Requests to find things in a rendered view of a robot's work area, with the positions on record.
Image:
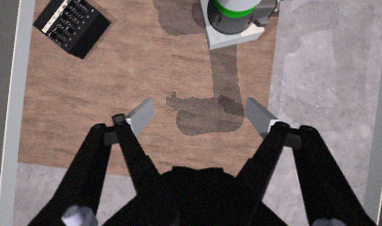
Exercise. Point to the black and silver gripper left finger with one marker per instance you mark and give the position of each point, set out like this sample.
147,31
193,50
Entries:
76,200

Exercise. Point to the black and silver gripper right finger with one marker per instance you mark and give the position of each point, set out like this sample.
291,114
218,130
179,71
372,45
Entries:
327,196

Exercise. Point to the black lighting desk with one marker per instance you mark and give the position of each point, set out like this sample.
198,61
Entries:
84,23

